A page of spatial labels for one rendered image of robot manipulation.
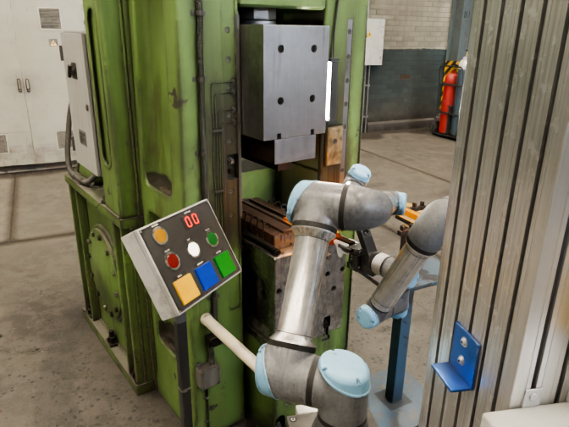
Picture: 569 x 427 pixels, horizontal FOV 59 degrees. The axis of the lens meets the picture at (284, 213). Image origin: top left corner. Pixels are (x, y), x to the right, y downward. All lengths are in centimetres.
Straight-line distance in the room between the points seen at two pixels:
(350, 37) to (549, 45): 160
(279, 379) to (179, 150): 98
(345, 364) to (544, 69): 74
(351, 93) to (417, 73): 772
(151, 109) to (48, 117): 495
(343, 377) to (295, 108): 109
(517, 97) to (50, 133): 664
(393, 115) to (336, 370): 880
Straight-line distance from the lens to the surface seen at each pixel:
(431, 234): 140
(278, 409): 239
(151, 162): 223
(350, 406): 118
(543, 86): 73
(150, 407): 272
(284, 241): 204
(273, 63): 184
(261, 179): 248
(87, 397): 287
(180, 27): 182
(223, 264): 169
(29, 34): 700
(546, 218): 72
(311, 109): 197
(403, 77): 983
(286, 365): 119
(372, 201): 124
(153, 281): 154
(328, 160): 224
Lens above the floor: 175
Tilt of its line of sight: 20 degrees down
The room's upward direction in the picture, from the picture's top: 1 degrees clockwise
